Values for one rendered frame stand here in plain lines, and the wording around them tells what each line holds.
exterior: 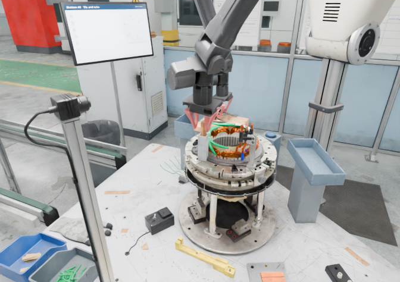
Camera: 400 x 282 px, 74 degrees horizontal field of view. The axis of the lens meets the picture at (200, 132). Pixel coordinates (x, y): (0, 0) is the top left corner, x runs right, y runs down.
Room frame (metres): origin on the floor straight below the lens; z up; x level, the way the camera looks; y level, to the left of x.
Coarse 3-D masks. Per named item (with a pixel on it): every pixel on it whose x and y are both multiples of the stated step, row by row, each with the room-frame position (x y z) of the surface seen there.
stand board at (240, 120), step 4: (224, 116) 1.18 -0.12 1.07; (216, 120) 1.13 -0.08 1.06; (224, 120) 1.13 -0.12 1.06; (228, 120) 1.13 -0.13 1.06; (232, 120) 1.13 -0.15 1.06; (236, 120) 1.13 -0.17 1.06; (240, 120) 1.13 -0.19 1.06; (244, 120) 1.13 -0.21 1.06; (248, 120) 1.15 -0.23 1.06; (200, 124) 1.08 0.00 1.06; (212, 124) 1.08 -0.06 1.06; (244, 124) 1.09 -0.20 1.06; (196, 128) 1.06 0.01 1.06; (200, 128) 1.06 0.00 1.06
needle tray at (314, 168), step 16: (288, 144) 0.93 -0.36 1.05; (304, 144) 0.94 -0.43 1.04; (304, 160) 0.85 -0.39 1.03; (320, 160) 0.85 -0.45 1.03; (304, 176) 0.78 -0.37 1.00; (320, 176) 0.70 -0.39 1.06; (336, 176) 0.70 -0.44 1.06; (304, 192) 0.77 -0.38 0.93; (320, 192) 0.77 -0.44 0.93; (304, 208) 0.77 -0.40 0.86
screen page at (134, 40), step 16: (80, 16) 1.59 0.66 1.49; (96, 16) 1.65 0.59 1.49; (112, 16) 1.71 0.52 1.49; (128, 16) 1.77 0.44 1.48; (144, 16) 1.84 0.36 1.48; (80, 32) 1.57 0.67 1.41; (96, 32) 1.63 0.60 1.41; (112, 32) 1.69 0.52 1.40; (128, 32) 1.75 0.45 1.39; (144, 32) 1.82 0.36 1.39; (80, 48) 1.55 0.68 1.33; (96, 48) 1.61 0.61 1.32; (112, 48) 1.67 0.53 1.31; (128, 48) 1.73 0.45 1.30; (144, 48) 1.80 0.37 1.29
